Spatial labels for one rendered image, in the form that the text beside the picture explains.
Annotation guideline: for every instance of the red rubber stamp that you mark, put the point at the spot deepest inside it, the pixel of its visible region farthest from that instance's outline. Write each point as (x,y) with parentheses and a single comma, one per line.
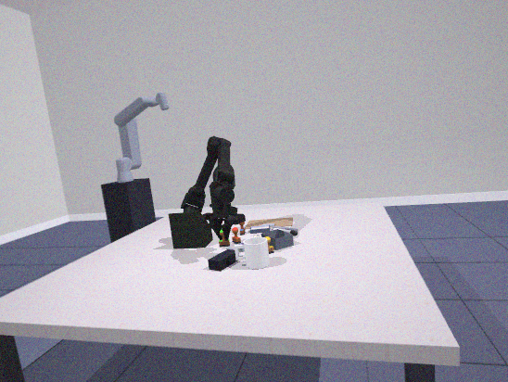
(236,239)

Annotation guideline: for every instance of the brown wooden rubber stamp with blue knob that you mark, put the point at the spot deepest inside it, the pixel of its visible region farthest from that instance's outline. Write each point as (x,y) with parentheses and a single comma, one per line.
(242,230)

